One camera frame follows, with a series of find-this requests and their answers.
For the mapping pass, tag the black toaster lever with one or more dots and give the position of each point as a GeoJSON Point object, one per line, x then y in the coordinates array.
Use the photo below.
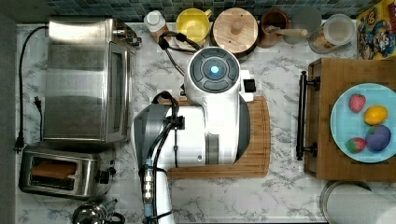
{"type": "Point", "coordinates": [102, 177]}

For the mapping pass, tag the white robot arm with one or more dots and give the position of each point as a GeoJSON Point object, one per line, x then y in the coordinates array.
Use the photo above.
{"type": "Point", "coordinates": [213, 129]}

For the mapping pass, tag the stainless steel toaster oven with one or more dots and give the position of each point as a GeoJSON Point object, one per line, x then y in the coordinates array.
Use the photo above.
{"type": "Point", "coordinates": [89, 79]}

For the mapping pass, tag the silver two-slot toaster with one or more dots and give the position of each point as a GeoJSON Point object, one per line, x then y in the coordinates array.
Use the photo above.
{"type": "Point", "coordinates": [79, 186]}

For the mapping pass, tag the bamboo cutting board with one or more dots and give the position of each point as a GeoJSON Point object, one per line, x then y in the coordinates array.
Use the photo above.
{"type": "Point", "coordinates": [254, 162]}

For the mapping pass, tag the yellow mug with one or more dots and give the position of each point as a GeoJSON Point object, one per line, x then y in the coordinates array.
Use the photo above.
{"type": "Point", "coordinates": [194, 24]}

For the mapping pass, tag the canister with wooden lid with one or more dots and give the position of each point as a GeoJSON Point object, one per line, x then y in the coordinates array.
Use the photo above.
{"type": "Point", "coordinates": [236, 30]}

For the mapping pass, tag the white capped bottle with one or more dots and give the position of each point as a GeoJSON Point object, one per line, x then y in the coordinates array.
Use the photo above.
{"type": "Point", "coordinates": [156, 24]}

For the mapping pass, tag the wooden spoon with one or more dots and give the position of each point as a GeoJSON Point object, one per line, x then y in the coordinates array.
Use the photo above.
{"type": "Point", "coordinates": [291, 32]}

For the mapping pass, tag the wooden drawer box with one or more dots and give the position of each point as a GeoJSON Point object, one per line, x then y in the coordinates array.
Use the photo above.
{"type": "Point", "coordinates": [334, 94]}

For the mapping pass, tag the stainless steel kettle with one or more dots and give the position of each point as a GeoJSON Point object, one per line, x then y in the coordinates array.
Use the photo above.
{"type": "Point", "coordinates": [100, 211]}

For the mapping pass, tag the grey cup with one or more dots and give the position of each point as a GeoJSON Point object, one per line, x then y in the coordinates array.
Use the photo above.
{"type": "Point", "coordinates": [308, 18]}

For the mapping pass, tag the light blue plate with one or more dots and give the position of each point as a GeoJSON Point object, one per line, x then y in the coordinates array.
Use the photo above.
{"type": "Point", "coordinates": [346, 124]}

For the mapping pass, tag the wooden toast slice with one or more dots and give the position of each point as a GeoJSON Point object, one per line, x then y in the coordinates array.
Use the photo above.
{"type": "Point", "coordinates": [52, 169]}

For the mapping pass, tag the pink toy strawberry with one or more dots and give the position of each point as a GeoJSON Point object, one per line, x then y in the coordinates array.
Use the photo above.
{"type": "Point", "coordinates": [356, 102]}

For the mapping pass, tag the red green toy strawberry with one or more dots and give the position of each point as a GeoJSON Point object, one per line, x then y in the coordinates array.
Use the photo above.
{"type": "Point", "coordinates": [355, 145]}

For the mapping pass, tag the clear jar of cereal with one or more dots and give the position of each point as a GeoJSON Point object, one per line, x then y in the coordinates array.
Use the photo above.
{"type": "Point", "coordinates": [335, 32]}

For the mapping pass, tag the white paper towel roll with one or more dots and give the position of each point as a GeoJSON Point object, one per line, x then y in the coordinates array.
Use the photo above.
{"type": "Point", "coordinates": [344, 202]}

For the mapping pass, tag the yellow toy lemon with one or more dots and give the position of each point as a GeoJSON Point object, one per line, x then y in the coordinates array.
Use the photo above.
{"type": "Point", "coordinates": [375, 114]}

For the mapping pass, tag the purple toy plum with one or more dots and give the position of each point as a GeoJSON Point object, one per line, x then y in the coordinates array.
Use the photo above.
{"type": "Point", "coordinates": [378, 137]}

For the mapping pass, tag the colourful cereal box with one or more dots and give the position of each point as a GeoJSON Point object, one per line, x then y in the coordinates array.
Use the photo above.
{"type": "Point", "coordinates": [376, 32]}

